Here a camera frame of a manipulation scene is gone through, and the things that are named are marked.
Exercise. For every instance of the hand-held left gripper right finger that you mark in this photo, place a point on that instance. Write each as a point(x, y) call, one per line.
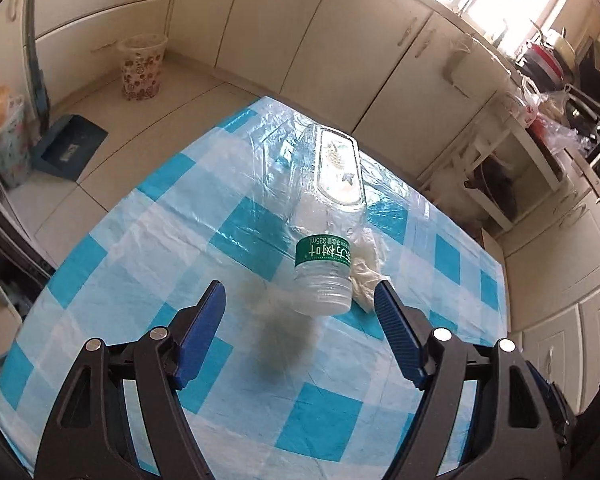
point(397, 335)

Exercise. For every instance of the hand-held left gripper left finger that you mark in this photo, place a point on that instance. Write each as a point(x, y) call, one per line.
point(202, 335)

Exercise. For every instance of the clear plastic bottle green label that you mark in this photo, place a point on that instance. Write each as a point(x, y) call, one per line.
point(322, 252)

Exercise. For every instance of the white floral waste bin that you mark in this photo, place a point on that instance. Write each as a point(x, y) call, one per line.
point(142, 72)

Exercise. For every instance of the crumpled white tissue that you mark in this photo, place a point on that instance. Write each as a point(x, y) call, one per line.
point(367, 275)

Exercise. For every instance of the blue checkered tablecloth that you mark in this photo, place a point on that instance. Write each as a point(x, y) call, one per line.
point(179, 250)

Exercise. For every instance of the clear plastic container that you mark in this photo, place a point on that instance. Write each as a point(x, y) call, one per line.
point(340, 170)

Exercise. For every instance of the black frying pan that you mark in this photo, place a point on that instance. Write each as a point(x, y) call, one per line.
point(497, 190)

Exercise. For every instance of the white storage rack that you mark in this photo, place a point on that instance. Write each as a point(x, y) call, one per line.
point(530, 157)

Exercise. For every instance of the blue dustpan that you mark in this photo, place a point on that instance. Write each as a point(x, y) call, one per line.
point(69, 147)

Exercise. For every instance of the clear plastic bag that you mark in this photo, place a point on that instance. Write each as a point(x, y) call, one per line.
point(562, 130)

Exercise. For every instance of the white plastic bag red print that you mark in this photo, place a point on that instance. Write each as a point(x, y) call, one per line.
point(530, 102)

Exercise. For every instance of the teal floral bin with bag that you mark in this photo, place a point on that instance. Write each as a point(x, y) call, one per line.
point(7, 145)

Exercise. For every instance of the white hanging door bin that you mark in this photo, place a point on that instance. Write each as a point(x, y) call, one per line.
point(457, 62)

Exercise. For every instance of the black toaster oven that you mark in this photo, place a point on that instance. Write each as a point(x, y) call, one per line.
point(597, 130)

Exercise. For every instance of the stack of bowls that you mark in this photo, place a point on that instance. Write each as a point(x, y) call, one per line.
point(545, 57)

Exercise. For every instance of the cream kitchen cabinets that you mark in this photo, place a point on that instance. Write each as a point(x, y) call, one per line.
point(280, 25)

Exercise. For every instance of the dark long pole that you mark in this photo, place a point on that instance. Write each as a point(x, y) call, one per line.
point(38, 60)

